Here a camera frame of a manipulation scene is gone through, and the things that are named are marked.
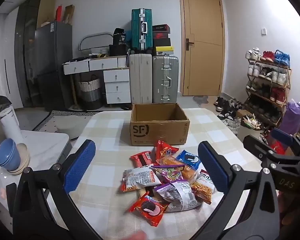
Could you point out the small cardboard box with clutter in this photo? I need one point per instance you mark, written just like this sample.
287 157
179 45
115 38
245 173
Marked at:
250 122

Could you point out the grey doormat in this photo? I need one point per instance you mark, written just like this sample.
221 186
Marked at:
200 99

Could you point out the plain black shoe box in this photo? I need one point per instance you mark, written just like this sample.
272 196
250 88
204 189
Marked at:
162 43

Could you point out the red chips bag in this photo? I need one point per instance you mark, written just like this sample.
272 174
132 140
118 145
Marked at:
165 149

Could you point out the blue cookie packet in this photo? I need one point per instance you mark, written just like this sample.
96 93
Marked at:
188 158

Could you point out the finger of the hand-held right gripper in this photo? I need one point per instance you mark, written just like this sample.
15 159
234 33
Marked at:
281 134
255 146

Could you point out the black bag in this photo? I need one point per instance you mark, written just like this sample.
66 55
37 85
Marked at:
119 36

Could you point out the orange purple snack packet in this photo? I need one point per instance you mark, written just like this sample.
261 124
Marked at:
168 161

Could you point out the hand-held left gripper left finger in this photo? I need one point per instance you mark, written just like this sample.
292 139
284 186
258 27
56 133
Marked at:
80 165

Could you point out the black storage box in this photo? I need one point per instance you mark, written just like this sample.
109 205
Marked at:
118 50

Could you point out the red round cookie packet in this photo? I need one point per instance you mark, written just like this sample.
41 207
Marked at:
146 208

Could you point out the silver suitcase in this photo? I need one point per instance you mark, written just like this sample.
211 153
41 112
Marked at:
165 80

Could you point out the pile of black white shoes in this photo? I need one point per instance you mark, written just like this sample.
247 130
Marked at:
227 110

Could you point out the red white noodle snack packet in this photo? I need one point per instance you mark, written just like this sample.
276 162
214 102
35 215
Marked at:
203 187

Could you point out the teal suitcase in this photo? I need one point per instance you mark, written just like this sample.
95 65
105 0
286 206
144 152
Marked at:
137 30

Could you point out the white light switch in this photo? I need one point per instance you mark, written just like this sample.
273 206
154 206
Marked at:
263 31

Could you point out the grey fridge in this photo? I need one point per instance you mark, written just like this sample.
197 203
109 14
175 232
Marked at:
54 55

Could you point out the woven laundry basket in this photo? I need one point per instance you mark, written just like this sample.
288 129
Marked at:
90 92

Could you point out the purple candy packet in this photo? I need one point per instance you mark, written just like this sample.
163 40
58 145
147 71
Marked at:
168 175

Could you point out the beige suitcase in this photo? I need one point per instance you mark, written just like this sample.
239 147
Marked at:
140 80

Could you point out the white marble side table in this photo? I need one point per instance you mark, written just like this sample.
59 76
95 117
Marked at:
44 145

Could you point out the white thermos jug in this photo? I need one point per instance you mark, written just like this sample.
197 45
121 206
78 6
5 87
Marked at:
11 125

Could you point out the shoe rack with shoes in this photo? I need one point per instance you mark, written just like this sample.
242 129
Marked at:
275 76

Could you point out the purple bag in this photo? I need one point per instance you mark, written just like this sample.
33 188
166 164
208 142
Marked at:
294 117

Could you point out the purple white snack packet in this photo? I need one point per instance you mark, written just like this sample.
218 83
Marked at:
177 193

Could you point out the stack of blue bowls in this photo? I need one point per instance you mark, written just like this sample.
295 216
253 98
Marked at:
7 155

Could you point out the black shoe box red label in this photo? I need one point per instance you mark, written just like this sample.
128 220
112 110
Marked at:
161 28

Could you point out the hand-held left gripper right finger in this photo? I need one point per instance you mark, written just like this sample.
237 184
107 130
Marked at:
212 165

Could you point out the wooden door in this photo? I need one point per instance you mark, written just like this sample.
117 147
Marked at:
202 55

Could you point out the brown cardboard sheet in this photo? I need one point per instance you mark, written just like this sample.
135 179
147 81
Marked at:
69 13

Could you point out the brown cardboard box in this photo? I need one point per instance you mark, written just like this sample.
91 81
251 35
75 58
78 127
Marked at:
160 132

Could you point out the arched mirror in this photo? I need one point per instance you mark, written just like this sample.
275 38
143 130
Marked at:
95 35

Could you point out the white drawer desk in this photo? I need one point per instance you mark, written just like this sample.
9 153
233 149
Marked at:
115 85

